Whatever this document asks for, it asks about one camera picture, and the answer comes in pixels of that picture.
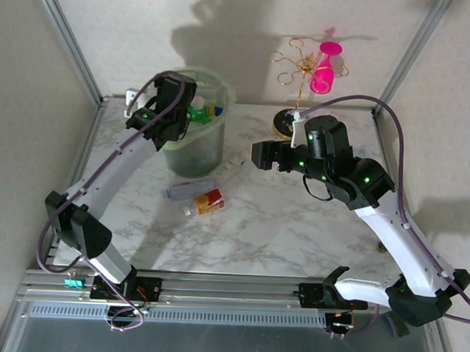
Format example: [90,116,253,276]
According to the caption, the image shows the clear bottle green white label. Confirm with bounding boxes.
[214,151,249,182]

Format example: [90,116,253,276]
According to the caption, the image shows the red yellow label bottle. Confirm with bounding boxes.
[182,187,226,218]

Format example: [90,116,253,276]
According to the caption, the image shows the pink plastic wine glass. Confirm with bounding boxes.
[308,40,343,97]

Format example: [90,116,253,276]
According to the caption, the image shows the clear bluish plastic bottle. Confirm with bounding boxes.
[162,177,217,203]

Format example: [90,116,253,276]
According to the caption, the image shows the grey metal panel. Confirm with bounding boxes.
[0,314,461,352]

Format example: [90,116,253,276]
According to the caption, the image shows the teal binder clip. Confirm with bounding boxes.
[64,272,87,290]

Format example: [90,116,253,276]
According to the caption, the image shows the gold wire glass rack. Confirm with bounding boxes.
[266,36,352,143]

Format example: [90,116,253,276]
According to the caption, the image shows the aluminium side rail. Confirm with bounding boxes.
[369,110,402,180]
[43,97,109,273]

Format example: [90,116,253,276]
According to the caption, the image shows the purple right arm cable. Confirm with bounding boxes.
[290,93,470,345]

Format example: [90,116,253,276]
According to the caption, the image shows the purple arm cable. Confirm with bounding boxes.
[33,66,188,334]
[290,93,470,345]

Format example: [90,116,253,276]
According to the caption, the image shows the aluminium frame post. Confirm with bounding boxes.
[371,0,455,122]
[23,0,114,108]

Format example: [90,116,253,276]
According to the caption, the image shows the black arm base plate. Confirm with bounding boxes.
[89,273,164,303]
[295,282,370,312]

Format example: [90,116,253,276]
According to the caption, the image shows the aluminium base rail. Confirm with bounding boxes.
[18,266,440,321]

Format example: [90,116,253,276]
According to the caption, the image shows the grey slotted cable duct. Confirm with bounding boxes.
[27,300,328,331]

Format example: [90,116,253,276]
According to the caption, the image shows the black clamp handle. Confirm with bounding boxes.
[386,311,412,339]

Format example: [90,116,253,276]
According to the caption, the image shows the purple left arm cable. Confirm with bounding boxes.
[33,66,188,334]

